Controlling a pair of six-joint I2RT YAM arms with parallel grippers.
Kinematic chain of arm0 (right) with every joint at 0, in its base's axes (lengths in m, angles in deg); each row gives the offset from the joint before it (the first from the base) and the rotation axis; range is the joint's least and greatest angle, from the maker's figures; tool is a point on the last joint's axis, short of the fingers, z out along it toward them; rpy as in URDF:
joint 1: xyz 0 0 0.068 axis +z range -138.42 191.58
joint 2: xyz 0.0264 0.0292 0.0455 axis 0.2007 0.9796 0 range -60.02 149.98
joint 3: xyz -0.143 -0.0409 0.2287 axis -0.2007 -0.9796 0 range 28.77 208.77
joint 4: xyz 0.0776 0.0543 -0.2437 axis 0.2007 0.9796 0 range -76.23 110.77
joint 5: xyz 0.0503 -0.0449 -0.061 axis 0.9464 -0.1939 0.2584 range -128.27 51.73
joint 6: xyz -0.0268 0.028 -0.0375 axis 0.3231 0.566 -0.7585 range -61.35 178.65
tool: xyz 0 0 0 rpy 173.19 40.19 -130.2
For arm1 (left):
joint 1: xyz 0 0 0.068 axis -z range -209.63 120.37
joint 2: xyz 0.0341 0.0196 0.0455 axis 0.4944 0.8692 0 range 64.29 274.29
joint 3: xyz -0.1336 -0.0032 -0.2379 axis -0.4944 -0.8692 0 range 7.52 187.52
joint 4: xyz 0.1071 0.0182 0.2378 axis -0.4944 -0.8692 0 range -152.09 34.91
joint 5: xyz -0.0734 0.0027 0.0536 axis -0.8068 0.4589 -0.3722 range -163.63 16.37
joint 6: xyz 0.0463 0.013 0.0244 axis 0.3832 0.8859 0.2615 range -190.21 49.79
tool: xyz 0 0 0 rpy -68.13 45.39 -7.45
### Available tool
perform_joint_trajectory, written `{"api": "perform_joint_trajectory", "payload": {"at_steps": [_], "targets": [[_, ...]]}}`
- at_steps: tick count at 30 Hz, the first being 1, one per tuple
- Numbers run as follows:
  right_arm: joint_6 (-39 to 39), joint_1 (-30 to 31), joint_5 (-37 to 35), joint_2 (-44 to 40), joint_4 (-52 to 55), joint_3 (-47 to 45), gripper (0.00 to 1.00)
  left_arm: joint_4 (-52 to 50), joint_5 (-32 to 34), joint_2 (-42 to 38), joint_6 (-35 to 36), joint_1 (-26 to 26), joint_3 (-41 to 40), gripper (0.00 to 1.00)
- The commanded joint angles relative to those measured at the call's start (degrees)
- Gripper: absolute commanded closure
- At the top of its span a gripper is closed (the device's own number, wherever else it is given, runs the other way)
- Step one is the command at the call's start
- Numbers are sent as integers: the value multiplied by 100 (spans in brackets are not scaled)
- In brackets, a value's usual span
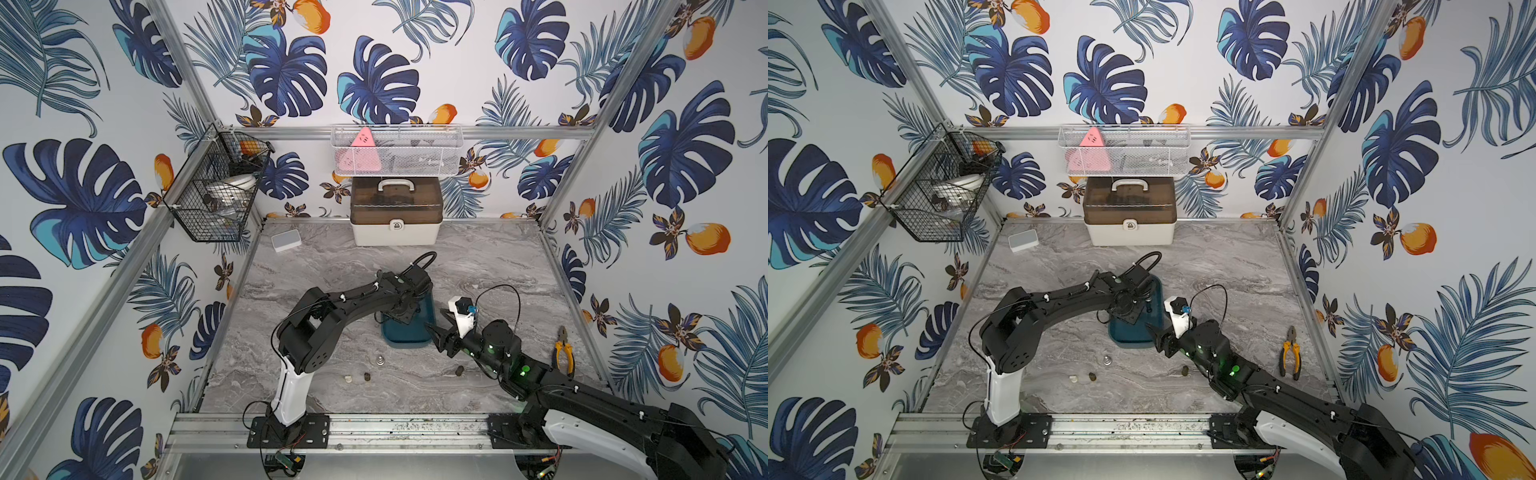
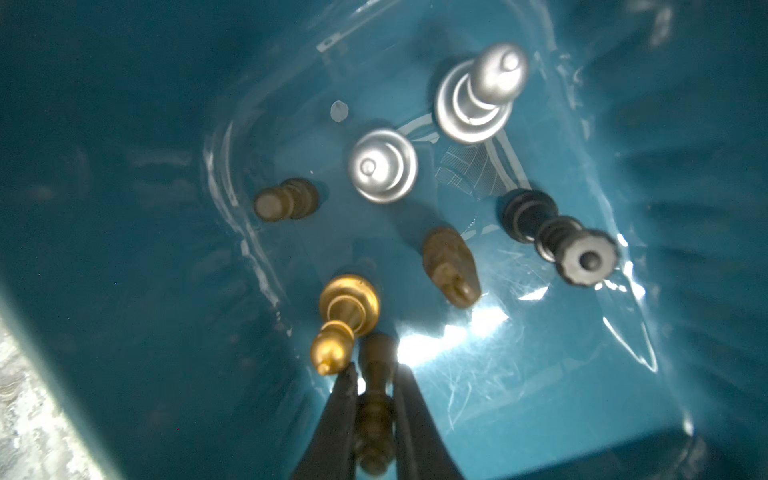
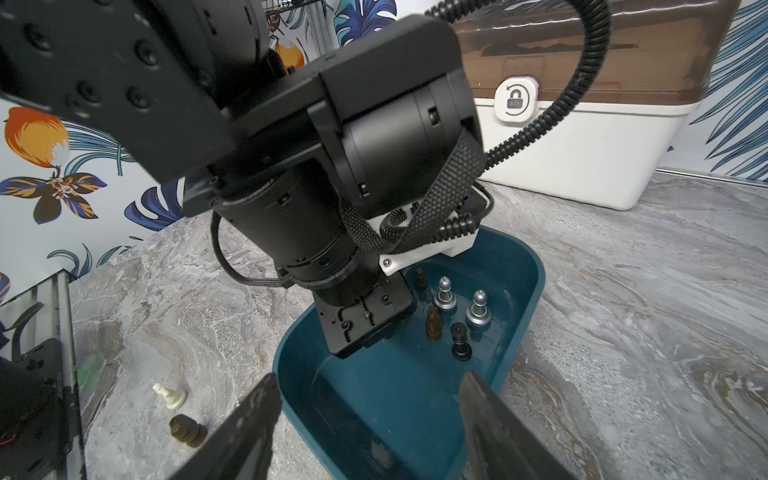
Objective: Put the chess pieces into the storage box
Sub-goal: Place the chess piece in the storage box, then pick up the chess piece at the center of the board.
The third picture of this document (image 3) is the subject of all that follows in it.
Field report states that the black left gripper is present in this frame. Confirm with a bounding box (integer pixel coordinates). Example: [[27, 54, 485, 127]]
[[313, 278, 417, 359]]

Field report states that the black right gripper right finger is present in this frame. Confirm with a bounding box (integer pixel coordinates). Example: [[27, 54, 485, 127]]
[[459, 371, 574, 479]]

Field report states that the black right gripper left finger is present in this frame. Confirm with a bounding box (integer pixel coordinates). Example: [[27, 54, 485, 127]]
[[172, 373, 282, 479]]

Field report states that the silver chess piece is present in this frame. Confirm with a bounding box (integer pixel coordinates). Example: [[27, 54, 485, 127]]
[[153, 383, 187, 411], [433, 276, 457, 311], [465, 289, 492, 328]]

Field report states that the dark chess piece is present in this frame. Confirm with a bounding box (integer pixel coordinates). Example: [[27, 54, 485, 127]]
[[414, 267, 429, 292], [425, 305, 443, 341], [169, 414, 208, 448], [450, 322, 472, 361]]

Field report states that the teal plastic storage box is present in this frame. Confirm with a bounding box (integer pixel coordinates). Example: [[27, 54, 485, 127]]
[[273, 228, 546, 479]]

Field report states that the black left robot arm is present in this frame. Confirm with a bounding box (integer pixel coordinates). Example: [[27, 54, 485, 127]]
[[1, 1, 611, 358]]

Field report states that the brown lid white toolbox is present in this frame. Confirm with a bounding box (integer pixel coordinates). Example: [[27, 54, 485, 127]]
[[454, 1, 738, 211]]

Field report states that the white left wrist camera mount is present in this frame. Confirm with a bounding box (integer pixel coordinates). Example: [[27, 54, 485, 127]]
[[354, 182, 493, 276]]

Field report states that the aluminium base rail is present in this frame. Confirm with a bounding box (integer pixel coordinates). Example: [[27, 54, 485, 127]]
[[1, 270, 87, 479]]

